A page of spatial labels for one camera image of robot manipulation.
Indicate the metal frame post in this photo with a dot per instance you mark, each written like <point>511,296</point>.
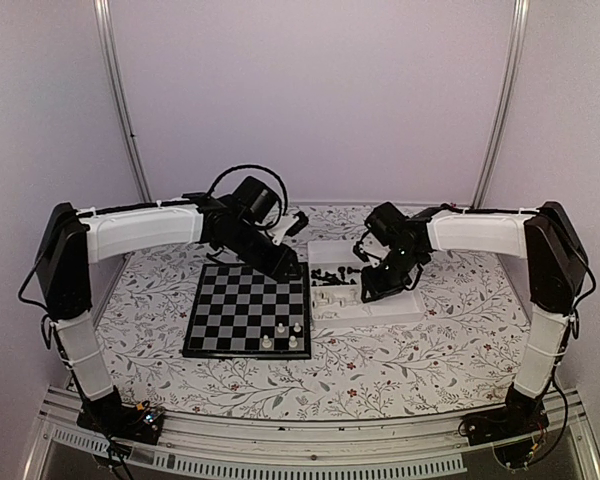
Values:
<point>106,35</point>
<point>512,64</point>

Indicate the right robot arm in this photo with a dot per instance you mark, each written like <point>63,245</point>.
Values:
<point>395,248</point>

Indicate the left metal frame post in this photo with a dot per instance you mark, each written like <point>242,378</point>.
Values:
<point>106,35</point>

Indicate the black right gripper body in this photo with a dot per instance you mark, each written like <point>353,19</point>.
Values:
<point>394,277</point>

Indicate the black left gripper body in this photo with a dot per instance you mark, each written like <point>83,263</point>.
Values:
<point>259,259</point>

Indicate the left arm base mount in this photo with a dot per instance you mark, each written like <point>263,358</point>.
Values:
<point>109,416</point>

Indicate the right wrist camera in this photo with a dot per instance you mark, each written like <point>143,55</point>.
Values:
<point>368,249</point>

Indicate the aluminium front rail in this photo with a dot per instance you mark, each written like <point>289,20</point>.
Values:
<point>211,447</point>

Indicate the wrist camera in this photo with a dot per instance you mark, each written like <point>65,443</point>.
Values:
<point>288,226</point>
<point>368,249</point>

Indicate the right metal frame post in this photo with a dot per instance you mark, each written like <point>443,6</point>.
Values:
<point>512,64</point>

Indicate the black chess pieces pile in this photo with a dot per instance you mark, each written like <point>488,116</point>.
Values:
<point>340,276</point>

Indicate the black grey chessboard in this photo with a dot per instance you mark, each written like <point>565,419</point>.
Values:
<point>235,306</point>

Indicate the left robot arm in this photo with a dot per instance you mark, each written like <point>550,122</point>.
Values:
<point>238,213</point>

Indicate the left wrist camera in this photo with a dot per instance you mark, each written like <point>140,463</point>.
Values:
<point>288,226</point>

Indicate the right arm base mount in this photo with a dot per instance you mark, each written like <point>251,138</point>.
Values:
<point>515,434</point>

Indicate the white chess pieces pile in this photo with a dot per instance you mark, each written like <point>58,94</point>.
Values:
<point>338,302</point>

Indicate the white plastic tray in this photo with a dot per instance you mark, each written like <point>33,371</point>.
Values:
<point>406,307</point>

